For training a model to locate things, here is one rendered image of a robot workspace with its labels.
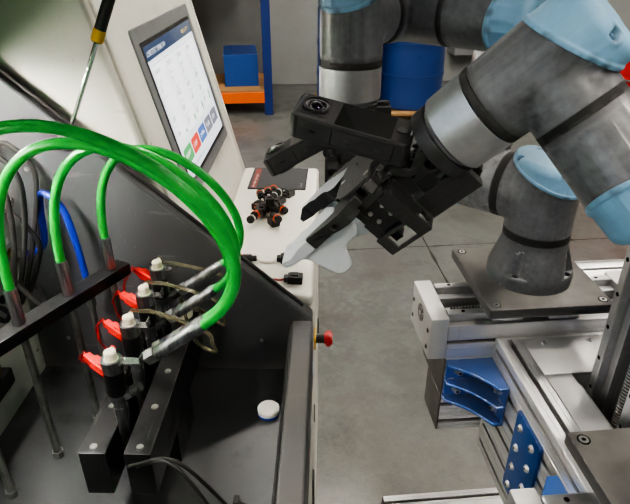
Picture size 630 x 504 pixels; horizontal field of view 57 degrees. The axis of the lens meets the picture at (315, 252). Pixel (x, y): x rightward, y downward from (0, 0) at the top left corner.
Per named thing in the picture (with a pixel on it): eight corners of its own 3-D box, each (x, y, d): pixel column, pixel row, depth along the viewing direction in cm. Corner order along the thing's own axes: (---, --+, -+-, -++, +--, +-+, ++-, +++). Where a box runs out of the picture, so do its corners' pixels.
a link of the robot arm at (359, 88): (318, 71, 67) (319, 58, 74) (318, 111, 69) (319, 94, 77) (384, 71, 67) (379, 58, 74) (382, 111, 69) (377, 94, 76)
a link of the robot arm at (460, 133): (456, 96, 46) (460, 54, 52) (413, 131, 48) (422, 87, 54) (517, 158, 48) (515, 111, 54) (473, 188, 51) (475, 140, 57)
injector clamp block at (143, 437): (164, 527, 86) (150, 453, 79) (97, 525, 86) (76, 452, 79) (206, 374, 116) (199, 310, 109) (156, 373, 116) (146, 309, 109)
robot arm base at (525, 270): (548, 252, 117) (558, 207, 112) (586, 293, 103) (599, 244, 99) (474, 256, 115) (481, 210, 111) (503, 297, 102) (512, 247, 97)
